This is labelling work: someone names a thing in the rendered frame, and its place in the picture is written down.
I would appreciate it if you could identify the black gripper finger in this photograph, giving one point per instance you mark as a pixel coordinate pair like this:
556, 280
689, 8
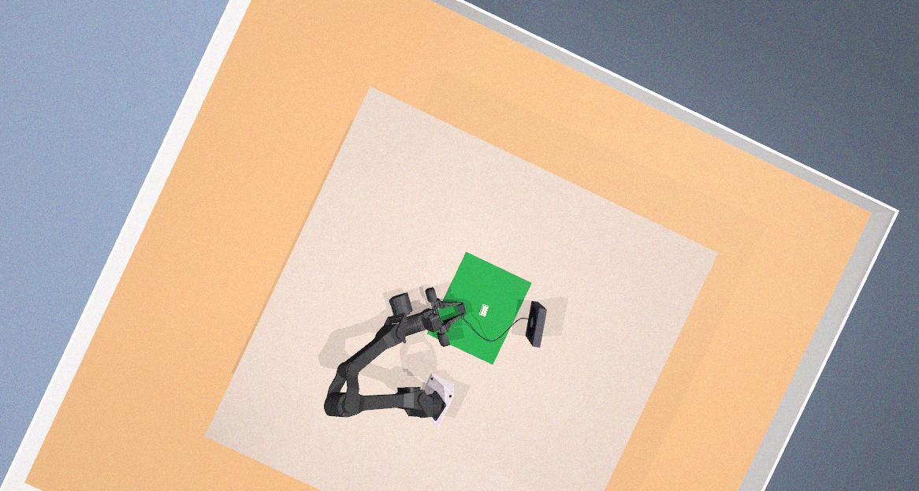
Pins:
444, 304
448, 322

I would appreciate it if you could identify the green circuit board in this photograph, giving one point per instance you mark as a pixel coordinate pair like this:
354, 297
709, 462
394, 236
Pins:
492, 298

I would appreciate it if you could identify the black square cooling fan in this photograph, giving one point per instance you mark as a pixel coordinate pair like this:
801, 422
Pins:
536, 324

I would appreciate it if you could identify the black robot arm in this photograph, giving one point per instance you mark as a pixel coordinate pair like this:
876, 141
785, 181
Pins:
412, 399

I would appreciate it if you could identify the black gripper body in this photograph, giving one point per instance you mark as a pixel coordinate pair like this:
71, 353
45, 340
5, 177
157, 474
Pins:
432, 298

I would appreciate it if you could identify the black connector plug with cable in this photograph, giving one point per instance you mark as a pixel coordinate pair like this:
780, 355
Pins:
462, 311

